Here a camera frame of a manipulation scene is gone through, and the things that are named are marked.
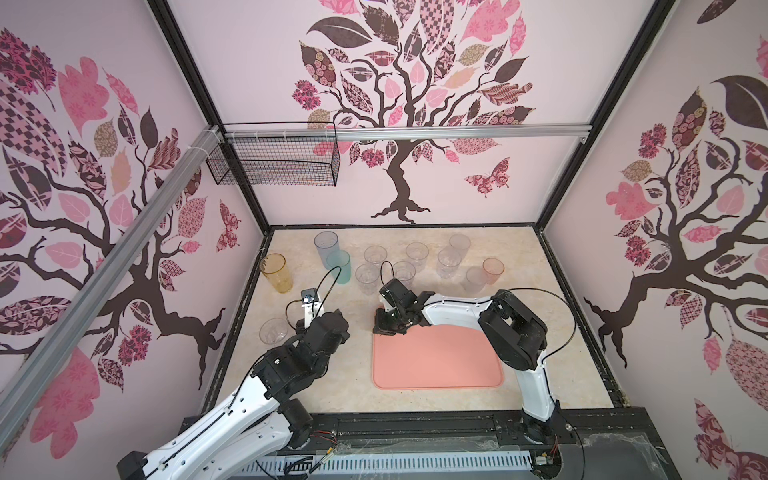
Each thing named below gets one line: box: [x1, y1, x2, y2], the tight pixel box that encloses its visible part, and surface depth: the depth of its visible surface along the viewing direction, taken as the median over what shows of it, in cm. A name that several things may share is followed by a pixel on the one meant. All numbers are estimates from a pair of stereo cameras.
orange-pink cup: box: [482, 257, 505, 285], surface depth 103 cm
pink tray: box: [372, 324, 504, 389], surface depth 85 cm
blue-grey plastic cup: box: [314, 231, 340, 269], surface depth 102 cm
